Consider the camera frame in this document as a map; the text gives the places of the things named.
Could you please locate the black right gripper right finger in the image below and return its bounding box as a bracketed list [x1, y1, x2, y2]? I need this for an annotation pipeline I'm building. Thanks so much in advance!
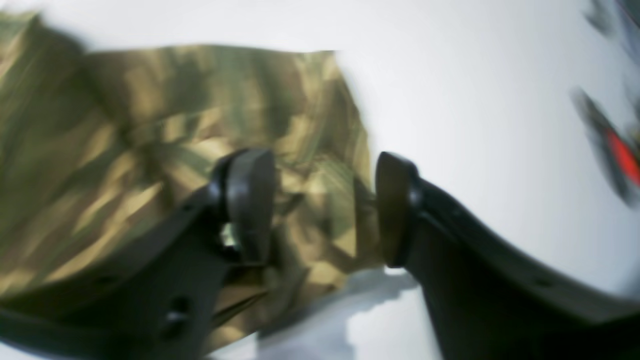
[375, 152, 640, 360]

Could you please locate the camouflage T-shirt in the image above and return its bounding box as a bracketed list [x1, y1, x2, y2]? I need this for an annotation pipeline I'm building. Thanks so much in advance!
[0, 12, 384, 351]

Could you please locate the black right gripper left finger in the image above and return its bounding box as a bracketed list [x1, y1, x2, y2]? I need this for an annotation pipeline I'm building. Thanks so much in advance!
[1, 148, 276, 360]

